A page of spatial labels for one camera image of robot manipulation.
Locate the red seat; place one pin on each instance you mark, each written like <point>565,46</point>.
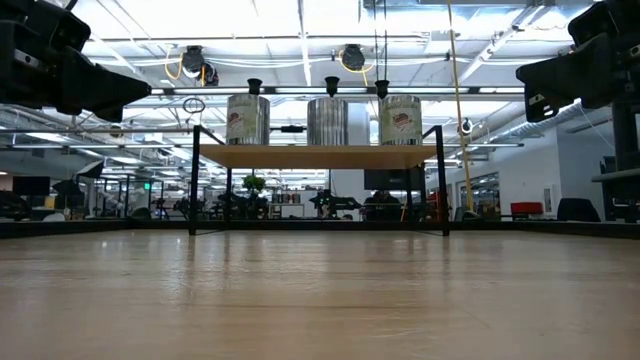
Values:
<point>526,208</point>

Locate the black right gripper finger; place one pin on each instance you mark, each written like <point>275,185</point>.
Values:
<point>575,70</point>
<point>542,105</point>

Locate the wooden shelf with black frame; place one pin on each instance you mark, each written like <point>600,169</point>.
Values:
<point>315,156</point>

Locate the person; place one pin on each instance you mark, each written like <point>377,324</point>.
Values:
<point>382,202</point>

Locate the long overhead light bar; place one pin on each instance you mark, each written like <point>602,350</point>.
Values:
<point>290,90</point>

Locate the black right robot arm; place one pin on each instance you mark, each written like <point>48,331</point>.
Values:
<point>626,145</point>

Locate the green potted plant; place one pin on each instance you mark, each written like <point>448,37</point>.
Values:
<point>254,183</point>

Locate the dark computer monitor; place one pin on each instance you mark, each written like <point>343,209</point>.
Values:
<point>31,185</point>

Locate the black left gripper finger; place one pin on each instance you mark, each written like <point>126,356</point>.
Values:
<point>100,85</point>
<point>112,115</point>

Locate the silver labelled candle tin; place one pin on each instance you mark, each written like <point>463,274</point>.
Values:
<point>247,120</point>
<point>400,120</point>
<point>327,122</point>

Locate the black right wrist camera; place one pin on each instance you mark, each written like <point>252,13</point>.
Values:
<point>595,22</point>

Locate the white building column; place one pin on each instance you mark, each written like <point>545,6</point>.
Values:
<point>357,125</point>

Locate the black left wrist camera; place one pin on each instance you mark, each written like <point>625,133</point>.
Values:
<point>55,25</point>

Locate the large dark wall screen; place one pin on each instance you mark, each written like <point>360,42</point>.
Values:
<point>392,179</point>

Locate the dark office chair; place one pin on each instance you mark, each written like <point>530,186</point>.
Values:
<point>577,210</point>

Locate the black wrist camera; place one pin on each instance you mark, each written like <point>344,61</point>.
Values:
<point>595,22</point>
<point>55,25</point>

